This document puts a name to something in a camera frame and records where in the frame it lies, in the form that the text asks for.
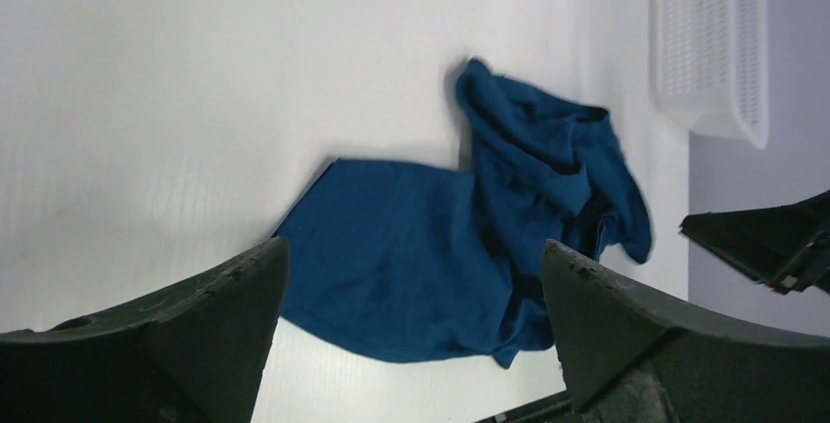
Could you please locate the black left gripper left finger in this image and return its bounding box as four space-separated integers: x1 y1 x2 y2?
1 237 290 422

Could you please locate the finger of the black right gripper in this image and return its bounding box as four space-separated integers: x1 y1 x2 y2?
680 192 829 294

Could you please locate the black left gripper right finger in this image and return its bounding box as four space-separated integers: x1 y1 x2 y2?
541 240 829 422

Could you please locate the blue t-shirt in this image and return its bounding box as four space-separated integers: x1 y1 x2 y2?
276 59 653 368

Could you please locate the white perforated plastic basket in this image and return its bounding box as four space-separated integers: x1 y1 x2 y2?
651 0 769 149

